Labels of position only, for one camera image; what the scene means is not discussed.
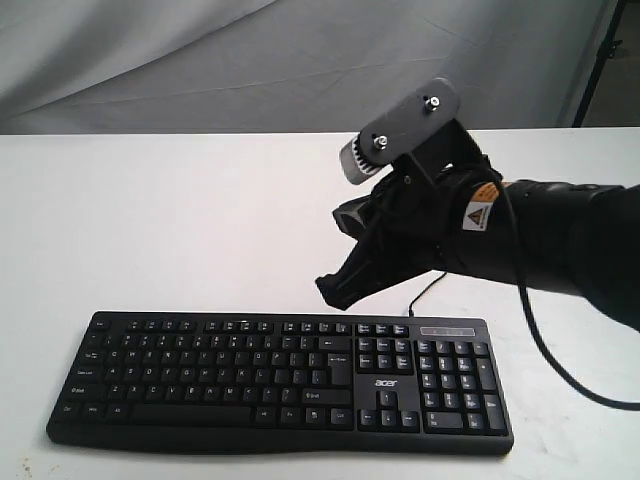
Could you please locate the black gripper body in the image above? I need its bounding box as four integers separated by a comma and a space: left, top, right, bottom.
331, 155, 500, 280

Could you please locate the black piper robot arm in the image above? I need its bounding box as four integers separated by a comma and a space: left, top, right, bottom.
316, 155, 639, 328

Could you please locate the black acer keyboard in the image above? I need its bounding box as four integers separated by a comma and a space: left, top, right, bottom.
46, 311, 514, 456

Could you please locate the black tripod stand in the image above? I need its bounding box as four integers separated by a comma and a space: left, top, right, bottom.
571, 1, 628, 128

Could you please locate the grey backdrop cloth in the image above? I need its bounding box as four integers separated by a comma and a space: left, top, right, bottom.
1, 1, 615, 134

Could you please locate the black USB cable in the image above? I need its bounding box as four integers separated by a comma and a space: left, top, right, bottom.
407, 269, 449, 318

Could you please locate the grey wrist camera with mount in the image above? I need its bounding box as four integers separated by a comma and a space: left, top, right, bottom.
339, 77, 482, 185

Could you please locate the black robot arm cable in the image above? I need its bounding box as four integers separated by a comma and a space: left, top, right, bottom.
479, 154, 640, 412

